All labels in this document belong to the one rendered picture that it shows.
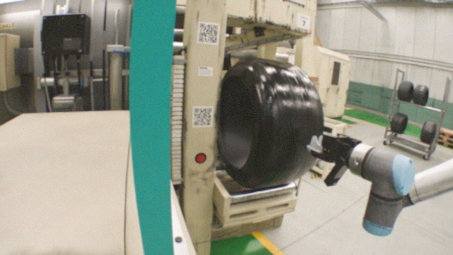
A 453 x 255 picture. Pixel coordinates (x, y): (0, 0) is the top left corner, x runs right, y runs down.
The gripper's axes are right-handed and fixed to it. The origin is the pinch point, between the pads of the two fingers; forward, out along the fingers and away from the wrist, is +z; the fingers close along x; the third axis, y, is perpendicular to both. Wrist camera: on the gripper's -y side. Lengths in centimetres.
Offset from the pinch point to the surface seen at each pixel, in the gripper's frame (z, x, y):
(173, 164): 23.0, 42.8, -9.2
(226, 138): 52, 10, -7
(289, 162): 2.6, 6.3, -4.9
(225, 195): 13.1, 25.7, -19.1
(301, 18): 40, -27, 61
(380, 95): 546, -1002, 44
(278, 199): 16.2, -1.2, -27.3
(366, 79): 630, -993, 122
